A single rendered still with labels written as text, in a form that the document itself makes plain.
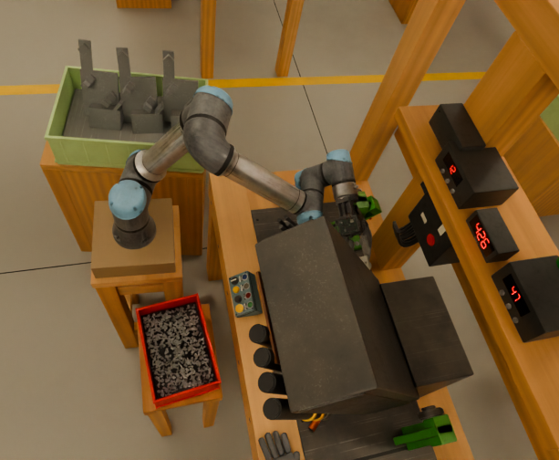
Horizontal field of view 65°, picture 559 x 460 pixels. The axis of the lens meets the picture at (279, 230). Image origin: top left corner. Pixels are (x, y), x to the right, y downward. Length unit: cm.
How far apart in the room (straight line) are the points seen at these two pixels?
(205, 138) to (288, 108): 233
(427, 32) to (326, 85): 233
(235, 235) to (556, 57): 115
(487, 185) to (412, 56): 56
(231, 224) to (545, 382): 115
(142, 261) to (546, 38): 131
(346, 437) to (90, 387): 139
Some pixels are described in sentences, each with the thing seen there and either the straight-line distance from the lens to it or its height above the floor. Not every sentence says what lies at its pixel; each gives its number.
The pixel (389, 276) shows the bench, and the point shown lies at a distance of 180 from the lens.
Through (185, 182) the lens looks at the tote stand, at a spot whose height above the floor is 72.
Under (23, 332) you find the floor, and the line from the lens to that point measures 265.
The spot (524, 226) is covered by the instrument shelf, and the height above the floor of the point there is 154.
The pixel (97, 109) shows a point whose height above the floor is 92.
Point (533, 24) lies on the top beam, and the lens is 116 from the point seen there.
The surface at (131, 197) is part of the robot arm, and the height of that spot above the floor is 116.
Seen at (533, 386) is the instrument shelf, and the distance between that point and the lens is 108.
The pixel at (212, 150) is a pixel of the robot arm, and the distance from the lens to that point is 119.
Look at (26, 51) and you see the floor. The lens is 395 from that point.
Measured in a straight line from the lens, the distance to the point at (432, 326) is 136.
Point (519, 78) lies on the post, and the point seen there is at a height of 180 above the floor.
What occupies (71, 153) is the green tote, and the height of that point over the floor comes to 87.
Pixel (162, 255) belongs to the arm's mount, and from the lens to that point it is 163.
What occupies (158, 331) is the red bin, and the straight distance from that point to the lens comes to 157.
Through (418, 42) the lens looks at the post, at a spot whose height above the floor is 159.
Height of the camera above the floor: 238
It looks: 58 degrees down
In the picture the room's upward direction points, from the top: 17 degrees clockwise
